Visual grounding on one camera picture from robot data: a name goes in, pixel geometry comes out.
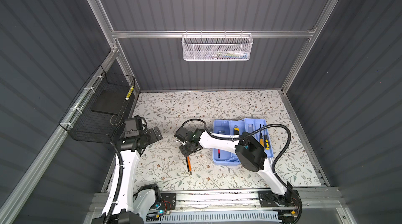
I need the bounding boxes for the floral table mat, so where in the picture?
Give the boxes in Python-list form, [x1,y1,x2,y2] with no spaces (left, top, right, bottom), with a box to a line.
[134,90,321,191]

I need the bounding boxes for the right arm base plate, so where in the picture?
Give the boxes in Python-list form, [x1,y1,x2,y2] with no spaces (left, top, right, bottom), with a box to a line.
[258,189,301,208]

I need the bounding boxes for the black foam pad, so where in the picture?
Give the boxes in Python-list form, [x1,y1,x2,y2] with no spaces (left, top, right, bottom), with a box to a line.
[91,90,128,115]

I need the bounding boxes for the yellow marker pen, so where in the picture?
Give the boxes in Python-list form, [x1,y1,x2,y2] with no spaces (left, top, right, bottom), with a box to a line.
[125,85,134,100]

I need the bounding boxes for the white wire mesh basket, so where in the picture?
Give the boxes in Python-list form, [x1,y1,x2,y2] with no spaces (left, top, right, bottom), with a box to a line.
[181,33,253,61]

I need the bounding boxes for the white vented cable duct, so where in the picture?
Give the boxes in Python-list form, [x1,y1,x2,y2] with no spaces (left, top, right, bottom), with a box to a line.
[145,210,283,224]

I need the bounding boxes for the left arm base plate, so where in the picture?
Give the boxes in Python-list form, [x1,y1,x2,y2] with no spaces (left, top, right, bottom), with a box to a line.
[150,193,177,212]

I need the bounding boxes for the white and blue tool box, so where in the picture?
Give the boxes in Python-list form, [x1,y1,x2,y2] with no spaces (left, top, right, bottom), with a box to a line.
[213,118,274,166]

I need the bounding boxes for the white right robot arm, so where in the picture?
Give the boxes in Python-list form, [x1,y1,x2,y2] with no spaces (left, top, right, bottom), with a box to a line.
[174,119,302,211]

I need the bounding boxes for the black yellow wire stripper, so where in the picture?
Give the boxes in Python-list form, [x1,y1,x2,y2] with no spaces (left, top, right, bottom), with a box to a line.
[233,125,240,135]

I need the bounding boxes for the red handled pliers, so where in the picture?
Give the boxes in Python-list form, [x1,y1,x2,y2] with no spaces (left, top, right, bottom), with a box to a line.
[186,157,192,175]

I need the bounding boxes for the black wire basket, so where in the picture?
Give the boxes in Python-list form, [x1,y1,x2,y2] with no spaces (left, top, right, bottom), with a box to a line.
[59,68,136,144]

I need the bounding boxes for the yellow handled screwdriver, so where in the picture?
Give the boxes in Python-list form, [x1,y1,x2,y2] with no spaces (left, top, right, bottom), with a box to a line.
[259,131,265,147]

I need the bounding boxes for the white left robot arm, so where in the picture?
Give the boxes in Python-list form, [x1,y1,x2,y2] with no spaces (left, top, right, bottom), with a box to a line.
[91,115,166,224]

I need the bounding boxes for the black handled screwdriver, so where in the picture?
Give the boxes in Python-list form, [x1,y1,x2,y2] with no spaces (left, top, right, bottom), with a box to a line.
[263,135,270,150]

